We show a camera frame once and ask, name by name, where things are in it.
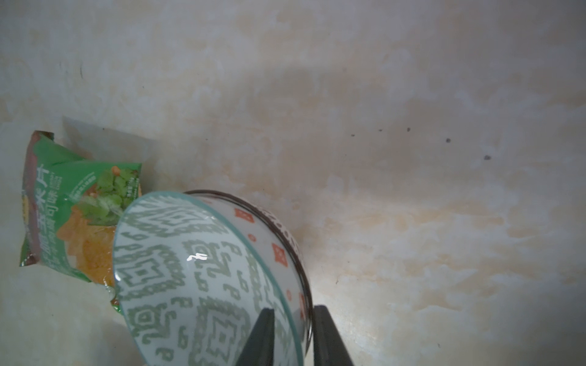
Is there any green snack bag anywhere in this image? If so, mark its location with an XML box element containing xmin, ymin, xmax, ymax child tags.
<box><xmin>19</xmin><ymin>131</ymin><xmax>142</xmax><ymax>310</ymax></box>

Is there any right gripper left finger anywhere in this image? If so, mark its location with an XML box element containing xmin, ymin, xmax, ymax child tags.
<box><xmin>236</xmin><ymin>308</ymin><xmax>276</xmax><ymax>366</ymax></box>

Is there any white lattice bowl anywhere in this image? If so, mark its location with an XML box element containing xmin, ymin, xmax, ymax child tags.
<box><xmin>186</xmin><ymin>190</ymin><xmax>313</xmax><ymax>354</ymax></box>

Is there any green patterned bowl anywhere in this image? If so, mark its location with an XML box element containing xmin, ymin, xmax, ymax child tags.
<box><xmin>113</xmin><ymin>192</ymin><xmax>306</xmax><ymax>365</ymax></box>

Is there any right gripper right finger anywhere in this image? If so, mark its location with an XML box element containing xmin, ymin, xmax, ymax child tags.
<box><xmin>313</xmin><ymin>305</ymin><xmax>354</xmax><ymax>366</ymax></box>

